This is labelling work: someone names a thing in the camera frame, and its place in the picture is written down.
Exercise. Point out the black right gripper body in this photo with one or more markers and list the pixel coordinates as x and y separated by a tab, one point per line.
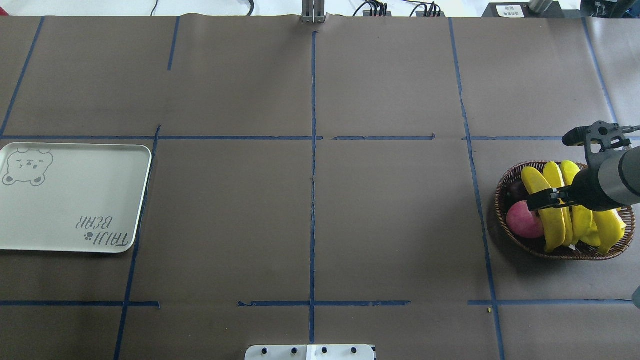
588	190

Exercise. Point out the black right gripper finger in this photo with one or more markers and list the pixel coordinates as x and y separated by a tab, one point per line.
554	197

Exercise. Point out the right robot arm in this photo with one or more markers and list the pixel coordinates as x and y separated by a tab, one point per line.
611	179

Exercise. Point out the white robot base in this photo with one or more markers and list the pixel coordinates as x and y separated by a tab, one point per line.
311	352

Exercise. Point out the brown wicker basket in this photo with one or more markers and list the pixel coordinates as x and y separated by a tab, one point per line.
503	201

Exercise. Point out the yellow banana pale green side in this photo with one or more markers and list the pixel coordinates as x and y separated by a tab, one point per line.
552	218

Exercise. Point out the yellow banana curved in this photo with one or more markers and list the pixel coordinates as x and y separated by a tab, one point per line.
582	219

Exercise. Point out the red apple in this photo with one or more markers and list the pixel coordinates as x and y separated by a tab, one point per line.
523	222

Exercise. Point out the yellow pear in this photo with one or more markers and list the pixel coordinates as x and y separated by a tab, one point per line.
610	229

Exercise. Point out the black box with label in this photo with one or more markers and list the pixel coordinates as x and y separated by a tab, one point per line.
522	10

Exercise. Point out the black power strip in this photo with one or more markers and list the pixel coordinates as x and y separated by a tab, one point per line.
398	8

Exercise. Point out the white bear tray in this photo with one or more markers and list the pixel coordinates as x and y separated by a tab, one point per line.
72	197

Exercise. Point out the grey metal post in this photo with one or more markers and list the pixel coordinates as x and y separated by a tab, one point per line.
313	11

